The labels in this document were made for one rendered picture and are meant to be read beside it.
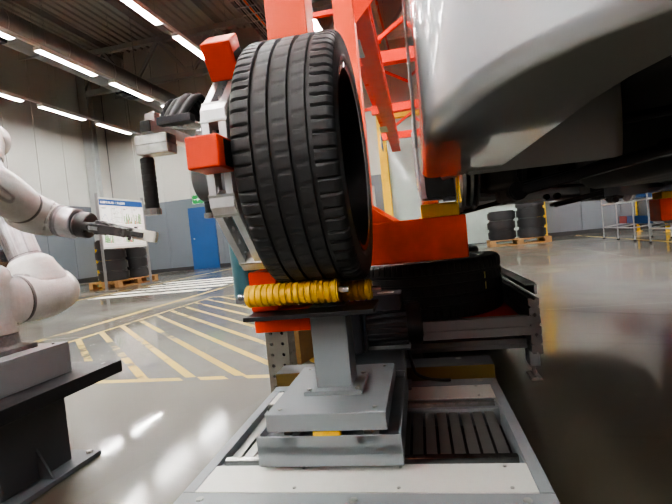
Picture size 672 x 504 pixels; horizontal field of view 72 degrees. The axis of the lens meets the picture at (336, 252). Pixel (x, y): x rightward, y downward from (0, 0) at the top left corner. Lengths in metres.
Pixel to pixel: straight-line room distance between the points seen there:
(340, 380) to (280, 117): 0.71
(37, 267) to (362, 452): 1.21
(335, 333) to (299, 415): 0.23
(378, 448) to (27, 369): 1.03
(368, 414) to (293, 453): 0.22
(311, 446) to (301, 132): 0.74
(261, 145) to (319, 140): 0.13
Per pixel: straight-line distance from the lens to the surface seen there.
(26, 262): 1.82
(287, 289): 1.18
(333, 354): 1.28
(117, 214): 10.58
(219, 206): 1.09
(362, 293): 1.26
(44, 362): 1.68
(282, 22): 1.99
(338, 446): 1.21
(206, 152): 1.02
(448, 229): 1.75
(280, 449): 1.25
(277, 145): 0.99
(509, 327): 1.92
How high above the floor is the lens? 0.65
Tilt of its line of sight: 2 degrees down
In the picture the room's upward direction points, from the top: 6 degrees counter-clockwise
